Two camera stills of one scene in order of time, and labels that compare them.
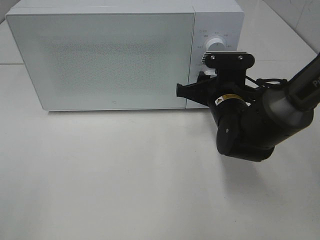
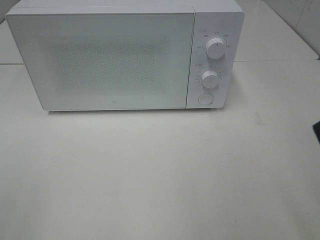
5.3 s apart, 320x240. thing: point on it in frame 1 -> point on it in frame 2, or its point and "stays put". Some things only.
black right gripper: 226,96 -> 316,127
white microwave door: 105,61 stays put
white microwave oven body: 121,54 stays put
